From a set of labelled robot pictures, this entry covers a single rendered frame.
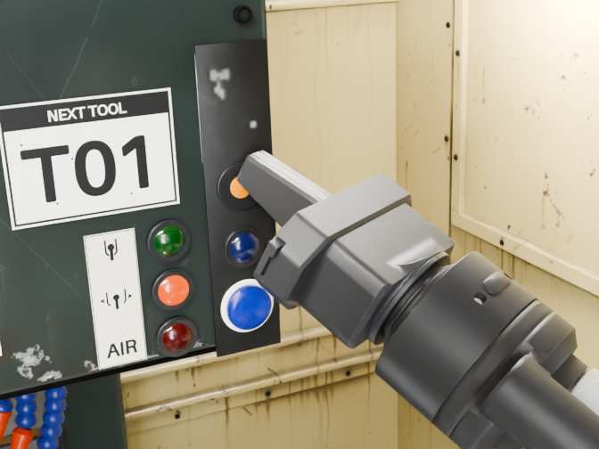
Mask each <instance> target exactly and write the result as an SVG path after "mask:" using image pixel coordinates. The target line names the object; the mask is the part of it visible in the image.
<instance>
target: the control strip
mask: <svg viewBox="0 0 599 449"><path fill-rule="evenodd" d="M194 51H195V64H196V77H197V90H198V103H199V115H200V128H201V152H202V165H203V177H204V190H205V202H206V215H207V227H208V240H209V264H210V277H211V289H212V302H213V314H214V327H215V340H216V352H217V357H220V356H224V355H231V354H235V353H240V352H243V351H247V350H252V349H255V348H259V347H266V346H270V345H274V344H278V343H281V332H280V313H279V302H278V301H277V300H276V299H275V298H273V297H272V296H271V295H270V294H269V293H268V292H267V293H268V294H269V296H270V298H271V303H272V307H271V311H270V314H269V316H268V317H267V319H266V320H265V321H264V322H263V323H262V324H261V325H260V326H259V327H257V328H255V329H252V330H241V329H238V328H236V327H235V326H234V325H232V323H231V322H230V321H229V319H228V317H227V314H226V305H227V302H228V299H229V298H230V297H231V295H232V294H233V293H234V292H235V291H236V290H237V289H239V288H240V287H242V286H244V285H249V284H254V285H258V286H260V285H259V284H258V282H257V281H256V279H255V278H254V276H253V274H254V271H255V269H256V268H257V265H258V262H259V260H260V259H261V257H262V255H263V253H264V251H265V249H266V247H267V244H268V243H269V242H270V241H271V240H272V239H273V238H274V237H275V220H274V219H273V218H272V217H271V216H270V215H269V214H268V213H267V212H266V211H265V210H264V209H263V208H262V207H261V206H260V205H259V204H258V203H257V202H256V201H255V200H254V199H253V198H252V197H251V196H250V194H248V195H247V196H246V197H244V198H236V197H234V196H233V194H232V193H231V190H230V186H231V182H232V181H233V180H234V179H235V178H236V177H237V176H238V175H239V173H240V170H241V168H242V165H243V162H244V161H245V159H246V157H247V156H248V155H250V154H252V153H255V152H257V151H262V150H263V151H266V152H267V153H269V154H270V155H272V141H271V121H270V102H269V83H268V64H267V39H266V38H261V39H251V40H242V41H233V42H223V43H213V44H203V45H195V46H194ZM166 226H175V227H178V228H179V229H180V230H181V231H182V232H183V233H184V235H185V245H184V247H183V248H182V250H181V251H180V252H179V253H178V254H176V255H174V256H173V257H163V256H162V255H160V254H159V253H158V252H157V251H156V250H155V248H154V244H153V242H154V238H155V235H156V234H157V232H158V231H159V230H160V229H162V228H164V227H166ZM242 233H251V234H253V235H254V236H255V237H256V238H257V239H258V243H259V250H258V254H257V255H256V256H255V257H254V258H253V259H252V260H251V261H249V262H246V263H240V262H237V261H235V260H234V259H233V258H232V256H231V252H230V247H231V244H232V241H233V240H234V238H235V237H237V236H238V235H240V234H242ZM190 240H191V237H190V233H189V231H188V229H187V227H186V226H185V225H184V224H183V223H182V222H180V221H178V220H176V219H171V218H169V219H163V220H161V221H159V222H158V223H156V224H155V225H154V226H153V227H152V228H151V230H150V231H149V232H148V235H147V239H146V245H147V249H148V250H149V252H150V254H151V255H152V256H153V257H154V258H155V259H157V260H159V261H161V262H172V261H175V260H178V259H179V258H180V257H182V256H183V255H184V254H185V252H186V251H187V250H188V248H189V245H190ZM172 275H179V276H182V277H183V278H185V279H186V281H187V282H188V285H189V292H188V295H187V297H186V298H185V300H184V301H183V302H181V303H180V304H178V305H174V306H169V305H166V304H164V303H163V302H162V301H161V300H160V297H159V286H160V284H161V283H162V282H163V281H164V280H165V279H166V278H168V277H169V276H172ZM260 287H261V286H260ZM261 288H262V287H261ZM193 291H194V284H193V279H192V277H191V276H190V275H189V274H188V273H187V272H186V271H184V270H182V269H179V268H170V269H167V270H165V271H163V272H161V273H160V274H159V275H158V276H157V277H156V278H155V279H154V281H153V283H152V289H151V294H152V299H153V301H154V302H155V304H156V305H157V306H159V307H160V308H162V309H165V310H171V311H172V310H177V309H179V308H181V307H183V306H185V305H186V304H187V303H188V302H189V301H190V299H191V298H192V296H193ZM176 323H184V324H186V325H188V326H189V327H190V328H191V330H192V332H193V339H192V342H191V344H190V345H189V347H188V348H186V349H185V350H183V351H180V352H170V351H168V350H167V349H166V348H165V347H164V345H163V341H162V338H163V335H164V332H165V331H166V329H167V328H168V327H169V326H171V325H173V324H176ZM197 338H198V331H197V328H196V326H195V324H194V323H193V321H192V320H190V319H189V318H187V317H184V316H173V317H170V318H168V319H167V320H166V321H164V322H163V323H162V324H161V325H160V327H159V328H158V330H157V332H156V337H155V340H156V345H157V347H158V349H159V350H160V351H161V353H162V354H164V355H167V356H171V357H178V356H181V355H185V354H186V353H188V352H189V351H190V350H191V349H192V348H193V347H194V345H195V343H196V341H197Z"/></svg>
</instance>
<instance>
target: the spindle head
mask: <svg viewBox="0 0 599 449"><path fill-rule="evenodd" d="M261 38H266V39H267V14H266V0H0V106H5V105H13V104H21V103H29V102H44V101H52V100H60V99H69V98H78V97H86V96H94V95H102V94H117V93H125V92H134V91H142V90H150V89H159V88H167V87H170V92H171V103H172V114H173V125H174V137H175V147H176V169H177V180H178V191H179V202H180V203H178V204H172V205H167V206H161V207H156V208H145V209H139V210H134V211H128V212H122V213H117V214H111V215H106V216H95V217H89V218H84V219H79V220H72V221H67V222H61V223H56V224H45V225H40V226H34V227H29V228H22V229H17V230H13V229H12V224H11V218H10V211H9V205H8V199H7V192H6V186H5V180H4V168H3V161H2V155H1V149H0V345H1V351H2V355H0V401H1V400H5V399H9V398H13V397H16V396H24V395H27V394H32V393H36V392H40V391H44V390H47V389H52V388H59V387H63V386H67V385H71V384H75V383H79V382H83V381H87V380H94V379H98V378H102V377H106V376H110V375H114V374H118V373H122V372H126V371H133V370H137V369H142V368H145V367H149V366H153V365H157V364H161V363H168V362H173V361H176V360H180V359H185V358H188V357H193V356H197V355H204V354H207V353H211V352H216V340H215V327H214V314H213V302H212V289H211V277H210V264H209V240H208V227H207V215H206V202H205V190H204V177H203V165H202V155H201V131H200V119H199V106H198V94H197V81H196V68H195V56H194V55H195V51H194V46H195V45H203V44H213V43H223V42H233V41H242V40H251V39H261ZM169 218H171V219H176V220H178V221H180V222H182V223H183V224H184V225H185V226H186V227H187V229H188V231H189V233H190V237H191V240H190V245H189V248H188V250H187V251H186V252H185V254H184V255H183V256H182V257H180V258H179V259H178V260H175V261H172V262H161V261H159V260H157V259H155V258H154V257H153V256H152V255H151V254H150V252H149V250H148V249H147V245H146V239H147V235H148V232H149V231H150V230H151V228H152V227H153V226H154V225H155V224H156V223H158V222H159V221H161V220H163V219H169ZM130 228H135V245H136V254H137V264H138V273H139V282H140V291H141V300H142V309H143V319H144V336H145V345H146V354H147V359H144V360H141V361H136V362H132V363H125V364H121V365H117V366H113V367H109V368H105V369H101V370H99V365H98V357H97V350H96V342H95V334H94V320H93V312H92V304H91V297H90V289H89V281H88V273H87V266H86V251H85V243H84V236H88V235H94V234H99V233H109V232H115V231H120V230H126V229H130ZM170 268H179V269H182V270H184V271H186V272H187V273H188V274H189V275H190V276H191V277H192V279H193V284H194V291H193V296H192V298H191V299H190V301H189V302H188V303H187V304H186V305H185V306H183V307H181V308H179V309H177V310H172V311H171V310H165V309H162V308H160V307H159V306H157V305H156V304H155V302H154V301H153V299H152V294H151V289H152V283H153V281H154V279H155V278H156V277H157V276H158V275H159V274H160V273H161V272H163V271H165V270H167V269H170ZM173 316H184V317H187V318H189V319H190V320H192V321H193V323H194V324H195V326H196V328H197V331H198V338H197V341H196V343H195V345H194V347H193V348H192V349H191V350H190V351H189V352H188V353H186V354H185V355H181V356H178V357H171V356H167V355H164V354H162V353H161V351H160V350H159V349H158V347H157V345H156V340H155V337H156V332H157V330H158V328H159V327H160V325H161V324H162V323H163V322H164V321H166V320H167V319H168V318H170V317H173Z"/></svg>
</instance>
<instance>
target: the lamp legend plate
mask: <svg viewBox="0 0 599 449"><path fill-rule="evenodd" d="M84 243H85V251H86V266H87V273H88V281H89V289H90V297H91V304H92V312H93V320H94V334H95V342H96V350H97V357H98V365H99V370H101V369H105V368H109V367H113V366H117V365H121V364H125V363H132V362H136V361H141V360H144V359H147V354H146V345H145V336H144V319H143V309H142V300H141V291H140V282H139V273H138V264H137V254H136V245H135V228H130V229H126V230H120V231H115V232H109V233H99V234H94V235H88V236H84Z"/></svg>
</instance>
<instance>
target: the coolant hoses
mask: <svg viewBox="0 0 599 449"><path fill-rule="evenodd" d="M67 393H68V392H67V389H66V388H65V386H63V387H59V388H52V389H47V390H46V391H45V397H46V398H47V399H46V400H45V404H44V407H45V409H46V411H45V413H44V415H43V422H44V423H43V425H42V426H41V428H40V433H41V434H42V435H41V436H40V437H39V439H38V440H37V446H38V448H37V449H57V448H58V446H59V439H58V437H59V436H60V435H61V434H62V425H61V424H62V423H63V422H64V419H65V417H64V413H63V411H64V410H65V409H66V401H65V399H64V398H65V397H66V396H67ZM36 397H37V392H36V393H32V394H27V395H24V396H16V397H15V400H16V401H17V404H16V407H15V411H16V412H17V413H18V414H17V415H16V418H15V424H16V425H17V426H18V427H17V428H15V429H14V430H13V432H12V442H11V447H10V449H28V447H29V444H30V442H31V440H32V438H33V436H34V433H33V429H32V427H33V426H35V425H36V424H37V416H36V414H35V412H36V411H37V407H38V405H37V402H36V400H35V398H36ZM12 409H13V403H12V400H11V399H10V398H9V399H5V400H1V401H0V444H1V441H2V438H3V436H4V432H5V430H6V427H7V425H8V422H9V419H10V418H11V416H12Z"/></svg>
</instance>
